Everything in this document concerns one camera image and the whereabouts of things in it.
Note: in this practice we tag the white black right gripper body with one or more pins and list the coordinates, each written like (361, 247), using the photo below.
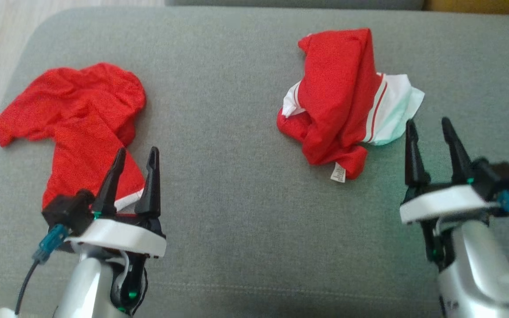
(440, 201)

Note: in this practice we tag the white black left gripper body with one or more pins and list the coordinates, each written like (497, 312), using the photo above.
(122, 234)

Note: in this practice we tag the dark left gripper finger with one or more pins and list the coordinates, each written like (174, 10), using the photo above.
(109, 185)
(150, 190)

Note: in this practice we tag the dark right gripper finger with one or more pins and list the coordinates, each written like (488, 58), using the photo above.
(457, 154)
(415, 163)

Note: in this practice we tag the red shorts with white stripes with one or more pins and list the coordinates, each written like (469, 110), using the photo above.
(77, 115)

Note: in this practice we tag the red jersey with white sleeves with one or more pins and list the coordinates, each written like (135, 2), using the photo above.
(338, 97)

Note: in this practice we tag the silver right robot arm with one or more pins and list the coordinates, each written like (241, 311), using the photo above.
(480, 265)

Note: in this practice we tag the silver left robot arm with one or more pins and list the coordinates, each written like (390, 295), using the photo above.
(84, 287)

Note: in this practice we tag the grey sofa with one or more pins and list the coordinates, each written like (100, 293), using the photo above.
(237, 176)

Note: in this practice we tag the yellow sofa back cushion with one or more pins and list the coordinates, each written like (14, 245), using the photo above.
(480, 5)

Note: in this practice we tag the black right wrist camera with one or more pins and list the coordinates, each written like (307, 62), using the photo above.
(497, 176)

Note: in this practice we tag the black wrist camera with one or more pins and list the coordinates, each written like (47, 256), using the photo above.
(66, 210)
(497, 176)

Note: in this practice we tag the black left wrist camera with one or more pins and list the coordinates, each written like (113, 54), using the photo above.
(66, 210)

